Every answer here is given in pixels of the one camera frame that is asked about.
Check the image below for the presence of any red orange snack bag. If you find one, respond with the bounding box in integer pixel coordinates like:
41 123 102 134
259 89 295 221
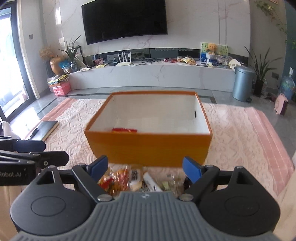
97 167 130 196

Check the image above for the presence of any white noodle snack packet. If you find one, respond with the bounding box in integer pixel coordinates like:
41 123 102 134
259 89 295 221
143 172 163 192

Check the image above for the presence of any brown nut snack packet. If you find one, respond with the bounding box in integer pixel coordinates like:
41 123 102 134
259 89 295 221
129 164 144 191

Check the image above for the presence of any clear plastic snack wrapper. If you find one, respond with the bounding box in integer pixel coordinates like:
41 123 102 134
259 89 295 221
159 173 185 197

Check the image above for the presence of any black notebook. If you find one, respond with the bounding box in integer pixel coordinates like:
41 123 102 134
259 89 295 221
27 120 59 141

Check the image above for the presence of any orange cardboard box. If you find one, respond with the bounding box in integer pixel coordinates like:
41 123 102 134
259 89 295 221
84 91 212 167

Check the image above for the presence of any pink storage box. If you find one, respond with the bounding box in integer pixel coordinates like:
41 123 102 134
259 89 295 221
51 81 71 96

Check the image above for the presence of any grey pedal trash bin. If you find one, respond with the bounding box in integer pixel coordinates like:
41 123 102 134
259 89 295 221
232 66 255 102

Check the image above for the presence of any white marble tv cabinet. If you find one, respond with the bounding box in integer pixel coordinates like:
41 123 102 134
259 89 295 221
69 61 235 92

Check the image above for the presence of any orange round vase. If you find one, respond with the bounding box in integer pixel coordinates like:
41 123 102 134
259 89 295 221
50 56 64 75

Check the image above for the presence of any green potted plant left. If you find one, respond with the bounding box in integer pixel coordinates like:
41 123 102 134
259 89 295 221
60 36 80 71

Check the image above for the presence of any white wifi router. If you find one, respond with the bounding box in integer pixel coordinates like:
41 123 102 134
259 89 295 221
117 52 132 66

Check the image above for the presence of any potted plant right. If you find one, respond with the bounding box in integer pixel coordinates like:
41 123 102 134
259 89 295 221
245 46 282 97

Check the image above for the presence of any blue water jug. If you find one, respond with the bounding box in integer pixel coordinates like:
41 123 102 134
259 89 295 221
280 67 295 100

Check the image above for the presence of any brown teddy bear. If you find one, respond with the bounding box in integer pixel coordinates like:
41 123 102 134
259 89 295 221
206 43 218 55

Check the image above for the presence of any black curved television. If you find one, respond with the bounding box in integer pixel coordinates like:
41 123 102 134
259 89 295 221
81 0 168 45

